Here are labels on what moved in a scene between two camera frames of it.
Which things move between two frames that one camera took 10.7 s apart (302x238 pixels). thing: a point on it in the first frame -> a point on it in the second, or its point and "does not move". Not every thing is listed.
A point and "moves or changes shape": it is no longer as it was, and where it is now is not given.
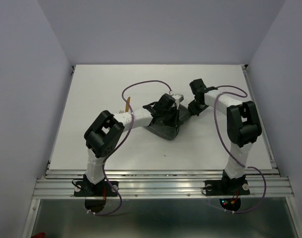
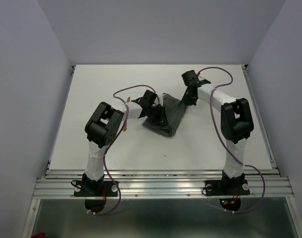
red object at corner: [39, 235] does not move
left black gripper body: [170, 117] -> [156, 112]
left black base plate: [105, 188] does not move
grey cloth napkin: [169, 132] moves or changes shape
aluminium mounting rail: [162, 183] does not move
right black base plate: [226, 187] does not move
